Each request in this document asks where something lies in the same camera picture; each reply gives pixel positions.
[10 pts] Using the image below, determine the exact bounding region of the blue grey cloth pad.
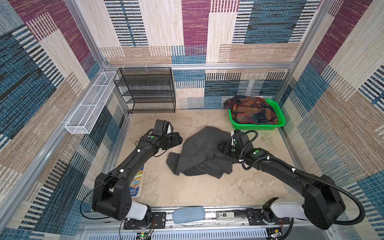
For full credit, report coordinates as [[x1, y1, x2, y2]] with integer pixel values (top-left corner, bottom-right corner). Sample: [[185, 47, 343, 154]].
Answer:
[[172, 207, 206, 224]]

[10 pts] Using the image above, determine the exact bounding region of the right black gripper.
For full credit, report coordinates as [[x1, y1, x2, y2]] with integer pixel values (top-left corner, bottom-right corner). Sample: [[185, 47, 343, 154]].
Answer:
[[216, 140, 244, 159]]

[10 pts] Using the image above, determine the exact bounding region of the blue treehouse book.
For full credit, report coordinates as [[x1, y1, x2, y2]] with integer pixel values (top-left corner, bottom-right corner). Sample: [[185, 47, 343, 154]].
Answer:
[[130, 166, 145, 198]]

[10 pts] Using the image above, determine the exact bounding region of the plaid red shirt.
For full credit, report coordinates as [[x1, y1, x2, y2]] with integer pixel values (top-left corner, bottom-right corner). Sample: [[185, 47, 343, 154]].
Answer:
[[224, 96, 279, 125]]

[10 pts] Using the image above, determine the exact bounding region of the green plastic basket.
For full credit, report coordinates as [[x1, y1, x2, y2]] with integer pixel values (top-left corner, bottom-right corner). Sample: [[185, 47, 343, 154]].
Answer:
[[228, 99, 287, 131]]

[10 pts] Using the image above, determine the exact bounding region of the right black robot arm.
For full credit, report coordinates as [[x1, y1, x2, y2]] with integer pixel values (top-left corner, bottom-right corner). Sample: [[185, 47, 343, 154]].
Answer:
[[218, 130, 346, 230]]

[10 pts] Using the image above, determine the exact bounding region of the white wire mesh tray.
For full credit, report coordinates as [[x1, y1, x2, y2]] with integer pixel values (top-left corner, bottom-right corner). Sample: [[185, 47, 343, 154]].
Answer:
[[65, 72, 117, 135]]

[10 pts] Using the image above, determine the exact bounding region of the black wire mesh shelf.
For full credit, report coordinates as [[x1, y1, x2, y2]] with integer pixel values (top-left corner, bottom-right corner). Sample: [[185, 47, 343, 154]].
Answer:
[[115, 67, 176, 114]]

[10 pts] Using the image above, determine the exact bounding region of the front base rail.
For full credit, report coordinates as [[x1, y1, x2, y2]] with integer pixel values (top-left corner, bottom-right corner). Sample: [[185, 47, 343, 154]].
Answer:
[[75, 206, 341, 240]]

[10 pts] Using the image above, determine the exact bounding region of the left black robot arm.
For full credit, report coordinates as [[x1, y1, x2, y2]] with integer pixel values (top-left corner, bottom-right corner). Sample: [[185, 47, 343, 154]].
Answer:
[[92, 120, 183, 222]]

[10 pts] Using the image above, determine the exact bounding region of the grey pinstriped long sleeve shirt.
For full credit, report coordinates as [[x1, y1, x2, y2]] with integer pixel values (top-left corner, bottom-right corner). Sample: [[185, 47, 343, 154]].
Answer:
[[166, 126, 233, 179]]

